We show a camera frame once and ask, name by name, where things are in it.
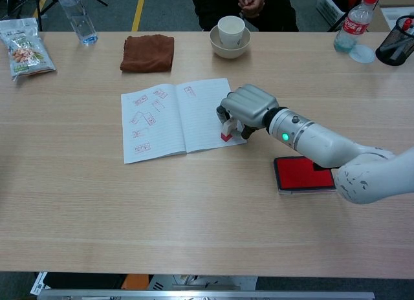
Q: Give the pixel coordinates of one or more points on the orange object under table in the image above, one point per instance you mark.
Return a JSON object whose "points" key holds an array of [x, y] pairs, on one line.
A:
{"points": [[136, 281]]}

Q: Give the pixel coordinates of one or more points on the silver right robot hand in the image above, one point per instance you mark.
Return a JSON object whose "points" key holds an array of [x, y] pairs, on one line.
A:
{"points": [[249, 106]]}

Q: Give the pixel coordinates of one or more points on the red label cola bottle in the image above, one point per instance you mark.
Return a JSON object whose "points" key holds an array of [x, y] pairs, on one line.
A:
{"points": [[354, 25]]}

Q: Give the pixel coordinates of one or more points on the white bottle cap coaster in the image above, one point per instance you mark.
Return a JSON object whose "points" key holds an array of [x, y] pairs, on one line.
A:
{"points": [[362, 55]]}

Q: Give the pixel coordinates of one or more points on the black tripod stand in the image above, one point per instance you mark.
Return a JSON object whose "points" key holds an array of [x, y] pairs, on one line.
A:
{"points": [[45, 2]]}

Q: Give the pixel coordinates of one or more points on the white plastic basket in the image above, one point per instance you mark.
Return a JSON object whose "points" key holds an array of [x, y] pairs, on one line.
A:
{"points": [[330, 7]]}

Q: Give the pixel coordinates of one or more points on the red marker pen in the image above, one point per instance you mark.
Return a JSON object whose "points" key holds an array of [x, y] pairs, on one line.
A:
{"points": [[407, 24]]}

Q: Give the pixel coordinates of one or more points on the red and white stamp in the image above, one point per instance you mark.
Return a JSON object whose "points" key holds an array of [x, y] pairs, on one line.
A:
{"points": [[228, 132]]}

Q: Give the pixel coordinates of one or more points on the person's left hand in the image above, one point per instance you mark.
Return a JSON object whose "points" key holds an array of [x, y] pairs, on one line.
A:
{"points": [[259, 2]]}

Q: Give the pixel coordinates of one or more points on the beige bowl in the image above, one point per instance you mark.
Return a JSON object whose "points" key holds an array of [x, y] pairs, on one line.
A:
{"points": [[228, 52]]}

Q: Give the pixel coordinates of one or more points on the person in black clothes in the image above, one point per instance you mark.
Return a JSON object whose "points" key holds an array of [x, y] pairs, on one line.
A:
{"points": [[213, 6]]}

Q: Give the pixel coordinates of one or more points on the white paper cup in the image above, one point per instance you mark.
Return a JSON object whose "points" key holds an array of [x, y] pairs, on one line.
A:
{"points": [[230, 35]]}

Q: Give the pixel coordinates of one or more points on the person's right hand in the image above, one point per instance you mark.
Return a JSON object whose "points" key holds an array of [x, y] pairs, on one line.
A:
{"points": [[246, 2]]}

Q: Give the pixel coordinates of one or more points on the open lined notebook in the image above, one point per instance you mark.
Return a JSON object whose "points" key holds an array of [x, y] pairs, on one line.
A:
{"points": [[168, 122]]}

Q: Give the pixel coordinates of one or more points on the clear water bottle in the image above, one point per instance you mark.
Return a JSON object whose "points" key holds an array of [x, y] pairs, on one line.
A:
{"points": [[81, 22]]}

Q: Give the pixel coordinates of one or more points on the white equipment under table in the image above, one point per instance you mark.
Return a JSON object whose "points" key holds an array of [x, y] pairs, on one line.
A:
{"points": [[200, 282]]}

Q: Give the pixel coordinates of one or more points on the black mesh pen holder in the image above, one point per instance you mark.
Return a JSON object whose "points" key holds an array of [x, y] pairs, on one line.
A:
{"points": [[396, 49]]}

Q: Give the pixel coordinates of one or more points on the folded brown cloth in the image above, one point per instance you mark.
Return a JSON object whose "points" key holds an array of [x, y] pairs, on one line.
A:
{"points": [[147, 53]]}

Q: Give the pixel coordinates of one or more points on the red ink pad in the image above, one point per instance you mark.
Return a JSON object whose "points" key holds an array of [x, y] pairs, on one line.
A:
{"points": [[297, 174]]}

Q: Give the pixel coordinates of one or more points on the cardboard box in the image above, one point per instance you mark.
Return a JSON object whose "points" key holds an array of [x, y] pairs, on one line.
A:
{"points": [[393, 2]]}

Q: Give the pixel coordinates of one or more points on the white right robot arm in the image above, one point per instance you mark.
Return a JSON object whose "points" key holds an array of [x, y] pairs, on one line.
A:
{"points": [[323, 145]]}

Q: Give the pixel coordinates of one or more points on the white label sheet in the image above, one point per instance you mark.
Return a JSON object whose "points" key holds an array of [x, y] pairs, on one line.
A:
{"points": [[39, 282]]}

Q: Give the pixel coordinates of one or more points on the nut snack bag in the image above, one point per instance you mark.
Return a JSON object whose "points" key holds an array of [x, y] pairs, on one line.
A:
{"points": [[27, 51]]}

